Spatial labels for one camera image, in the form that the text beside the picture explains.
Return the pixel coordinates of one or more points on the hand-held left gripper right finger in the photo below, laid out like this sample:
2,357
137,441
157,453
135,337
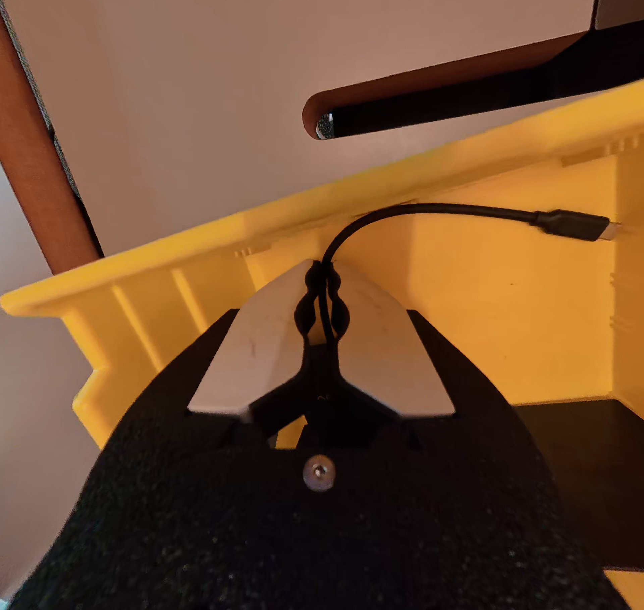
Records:
387,358

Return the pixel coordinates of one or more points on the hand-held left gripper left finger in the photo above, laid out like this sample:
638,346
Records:
251,353

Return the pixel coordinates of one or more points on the yellow plastic bin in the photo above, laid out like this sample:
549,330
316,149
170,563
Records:
503,293

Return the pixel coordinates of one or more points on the black bar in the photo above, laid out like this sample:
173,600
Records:
453,101

